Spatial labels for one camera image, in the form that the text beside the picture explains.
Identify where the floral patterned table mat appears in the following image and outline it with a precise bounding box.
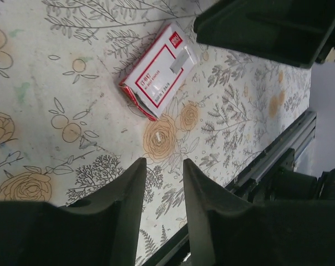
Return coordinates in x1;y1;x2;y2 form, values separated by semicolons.
0;1;311;265

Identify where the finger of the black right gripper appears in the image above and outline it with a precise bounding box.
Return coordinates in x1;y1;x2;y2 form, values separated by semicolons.
194;0;335;68

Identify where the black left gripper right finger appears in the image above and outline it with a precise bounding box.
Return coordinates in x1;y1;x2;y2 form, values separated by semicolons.
183;159;335;265

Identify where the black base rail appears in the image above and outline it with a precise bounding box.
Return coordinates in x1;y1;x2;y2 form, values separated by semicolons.
150;110;335;266

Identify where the red white staple box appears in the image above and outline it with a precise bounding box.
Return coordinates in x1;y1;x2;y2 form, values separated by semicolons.
119;23;199;121

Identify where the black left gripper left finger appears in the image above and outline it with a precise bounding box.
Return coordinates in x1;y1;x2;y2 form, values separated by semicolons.
0;158;146;265

